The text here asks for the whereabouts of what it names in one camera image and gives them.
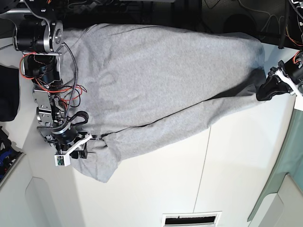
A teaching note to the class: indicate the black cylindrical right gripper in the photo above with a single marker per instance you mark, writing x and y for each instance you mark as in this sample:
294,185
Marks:
68,136

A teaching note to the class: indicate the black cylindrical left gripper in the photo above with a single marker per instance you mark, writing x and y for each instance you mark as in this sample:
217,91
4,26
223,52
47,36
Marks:
273,86

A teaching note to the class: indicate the grey t-shirt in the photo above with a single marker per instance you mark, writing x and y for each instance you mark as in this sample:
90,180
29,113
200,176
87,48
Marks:
151,86

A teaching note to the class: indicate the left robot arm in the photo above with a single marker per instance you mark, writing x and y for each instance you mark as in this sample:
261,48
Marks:
291,30

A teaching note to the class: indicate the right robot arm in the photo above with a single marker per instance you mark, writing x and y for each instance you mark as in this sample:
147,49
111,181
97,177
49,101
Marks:
38,34

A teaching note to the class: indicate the black bag at table edge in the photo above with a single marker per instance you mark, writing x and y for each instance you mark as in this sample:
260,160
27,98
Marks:
9,93

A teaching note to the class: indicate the white slotted vent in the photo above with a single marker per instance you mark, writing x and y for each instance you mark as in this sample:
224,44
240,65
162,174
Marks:
204,219

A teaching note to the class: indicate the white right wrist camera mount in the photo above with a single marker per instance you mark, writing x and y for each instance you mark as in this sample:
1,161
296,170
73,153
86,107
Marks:
63,158

